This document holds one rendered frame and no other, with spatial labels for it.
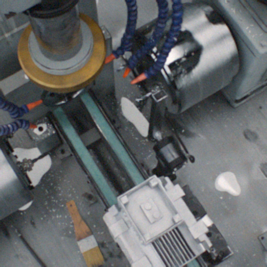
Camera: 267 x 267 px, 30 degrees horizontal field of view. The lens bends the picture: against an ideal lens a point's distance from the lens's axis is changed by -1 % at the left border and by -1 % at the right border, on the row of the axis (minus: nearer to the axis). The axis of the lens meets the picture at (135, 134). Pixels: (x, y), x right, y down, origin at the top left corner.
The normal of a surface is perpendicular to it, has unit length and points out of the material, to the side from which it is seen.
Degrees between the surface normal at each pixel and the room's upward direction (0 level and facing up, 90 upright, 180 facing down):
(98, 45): 0
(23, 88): 90
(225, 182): 0
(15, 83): 0
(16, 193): 62
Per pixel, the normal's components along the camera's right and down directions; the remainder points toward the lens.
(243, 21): 0.01, -0.32
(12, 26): 0.53, 0.81
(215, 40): 0.20, -0.01
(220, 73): 0.47, 0.56
